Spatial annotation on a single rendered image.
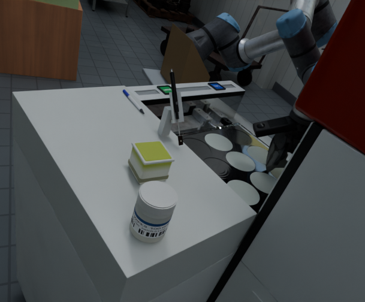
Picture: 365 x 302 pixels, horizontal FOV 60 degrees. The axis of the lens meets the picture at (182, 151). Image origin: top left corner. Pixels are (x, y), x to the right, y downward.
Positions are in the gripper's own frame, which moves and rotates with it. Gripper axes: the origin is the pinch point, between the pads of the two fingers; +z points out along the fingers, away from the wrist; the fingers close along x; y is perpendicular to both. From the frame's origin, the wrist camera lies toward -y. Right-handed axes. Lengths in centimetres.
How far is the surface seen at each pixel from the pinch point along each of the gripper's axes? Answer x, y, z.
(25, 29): 203, -139, 49
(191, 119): 26.4, -22.1, 3.4
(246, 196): -14.0, -9.9, 1.4
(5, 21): 198, -154, 46
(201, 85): 41.5, -19.3, -4.6
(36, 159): -13, -66, 3
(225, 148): 8.3, -12.1, 1.4
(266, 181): -5.7, -1.2, 1.4
